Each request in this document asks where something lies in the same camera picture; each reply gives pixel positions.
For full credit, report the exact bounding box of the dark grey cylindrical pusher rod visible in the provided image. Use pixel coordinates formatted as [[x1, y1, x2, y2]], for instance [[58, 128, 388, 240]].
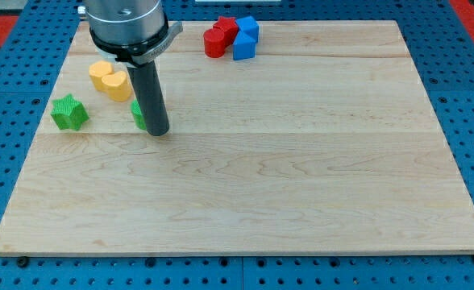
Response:
[[127, 61, 169, 136]]

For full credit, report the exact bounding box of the green circle block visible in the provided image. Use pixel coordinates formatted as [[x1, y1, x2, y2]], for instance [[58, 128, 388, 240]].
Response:
[[131, 99, 147, 131]]

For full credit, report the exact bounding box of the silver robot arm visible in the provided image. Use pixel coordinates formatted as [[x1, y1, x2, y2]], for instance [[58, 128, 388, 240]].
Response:
[[83, 0, 183, 136]]

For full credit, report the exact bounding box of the green star block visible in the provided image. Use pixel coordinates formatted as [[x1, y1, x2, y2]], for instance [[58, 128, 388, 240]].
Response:
[[51, 93, 89, 131]]

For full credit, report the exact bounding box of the red star block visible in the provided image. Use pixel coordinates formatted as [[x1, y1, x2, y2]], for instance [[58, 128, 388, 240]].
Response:
[[213, 16, 239, 47]]

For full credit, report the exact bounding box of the yellow heart block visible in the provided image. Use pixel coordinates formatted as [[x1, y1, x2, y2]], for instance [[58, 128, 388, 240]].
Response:
[[101, 71, 132, 102]]

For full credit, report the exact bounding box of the yellow hexagon block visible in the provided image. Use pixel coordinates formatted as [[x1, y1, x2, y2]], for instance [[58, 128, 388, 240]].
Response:
[[89, 60, 114, 92]]

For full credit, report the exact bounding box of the red cylinder block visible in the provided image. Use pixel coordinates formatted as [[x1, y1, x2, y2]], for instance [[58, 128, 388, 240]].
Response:
[[203, 28, 226, 58]]

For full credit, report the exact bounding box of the blue triangle block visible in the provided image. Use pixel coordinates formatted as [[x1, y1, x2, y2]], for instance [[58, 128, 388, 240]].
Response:
[[232, 31, 256, 60]]

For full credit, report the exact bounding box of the blue cube block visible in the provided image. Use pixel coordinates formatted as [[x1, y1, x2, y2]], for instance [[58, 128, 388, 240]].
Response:
[[236, 16, 260, 43]]

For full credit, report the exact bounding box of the light wooden board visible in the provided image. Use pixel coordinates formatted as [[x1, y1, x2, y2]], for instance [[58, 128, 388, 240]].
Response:
[[0, 20, 474, 257]]

